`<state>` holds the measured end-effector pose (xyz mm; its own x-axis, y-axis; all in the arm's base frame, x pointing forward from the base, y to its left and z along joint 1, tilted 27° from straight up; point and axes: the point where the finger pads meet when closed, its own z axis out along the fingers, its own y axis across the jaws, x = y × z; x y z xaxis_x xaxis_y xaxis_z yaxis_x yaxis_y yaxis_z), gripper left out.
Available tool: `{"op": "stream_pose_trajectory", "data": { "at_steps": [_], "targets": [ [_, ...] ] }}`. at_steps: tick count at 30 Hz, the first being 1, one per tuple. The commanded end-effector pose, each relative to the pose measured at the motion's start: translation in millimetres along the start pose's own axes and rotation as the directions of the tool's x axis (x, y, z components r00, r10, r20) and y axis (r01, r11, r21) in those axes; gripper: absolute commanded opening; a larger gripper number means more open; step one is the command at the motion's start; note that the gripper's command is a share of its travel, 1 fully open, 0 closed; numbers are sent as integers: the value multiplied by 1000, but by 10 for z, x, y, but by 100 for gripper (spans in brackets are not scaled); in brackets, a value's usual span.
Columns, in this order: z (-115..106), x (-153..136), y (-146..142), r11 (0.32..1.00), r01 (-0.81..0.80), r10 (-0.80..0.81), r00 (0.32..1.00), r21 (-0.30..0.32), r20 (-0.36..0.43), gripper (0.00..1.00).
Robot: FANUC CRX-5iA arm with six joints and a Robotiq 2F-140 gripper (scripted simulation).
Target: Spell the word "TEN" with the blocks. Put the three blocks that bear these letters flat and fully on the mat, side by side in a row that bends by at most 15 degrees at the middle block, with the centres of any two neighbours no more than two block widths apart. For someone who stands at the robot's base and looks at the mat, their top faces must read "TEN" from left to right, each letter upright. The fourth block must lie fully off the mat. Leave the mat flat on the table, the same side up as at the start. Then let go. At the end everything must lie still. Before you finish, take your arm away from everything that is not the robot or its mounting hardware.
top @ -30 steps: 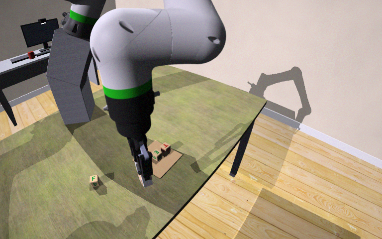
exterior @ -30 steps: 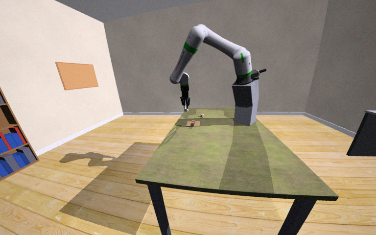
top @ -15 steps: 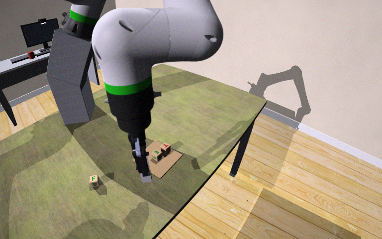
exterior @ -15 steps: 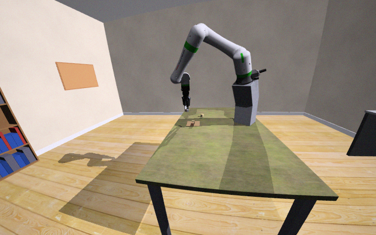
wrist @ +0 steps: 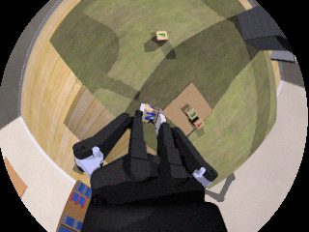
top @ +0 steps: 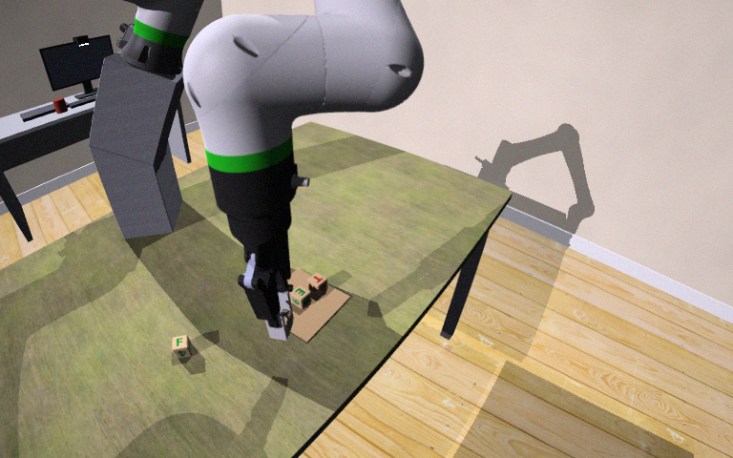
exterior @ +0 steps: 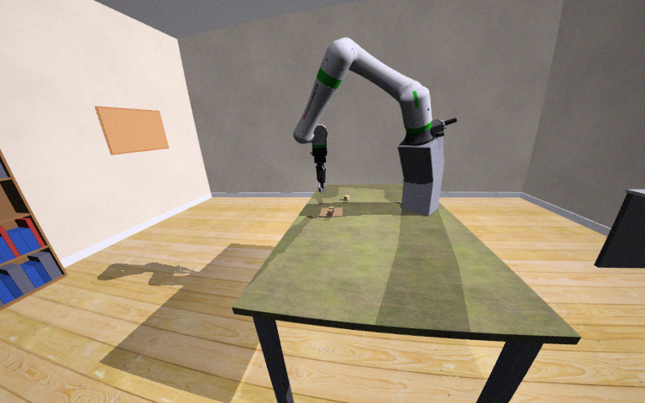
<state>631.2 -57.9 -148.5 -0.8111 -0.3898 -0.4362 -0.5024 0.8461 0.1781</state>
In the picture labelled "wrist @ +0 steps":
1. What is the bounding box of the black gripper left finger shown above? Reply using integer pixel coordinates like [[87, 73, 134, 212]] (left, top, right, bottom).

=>
[[72, 103, 151, 184]]

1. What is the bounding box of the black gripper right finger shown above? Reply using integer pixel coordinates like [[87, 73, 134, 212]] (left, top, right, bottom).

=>
[[155, 108, 218, 189]]

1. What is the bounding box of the tan square mat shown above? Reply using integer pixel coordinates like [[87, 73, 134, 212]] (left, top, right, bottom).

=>
[[162, 82, 212, 135]]

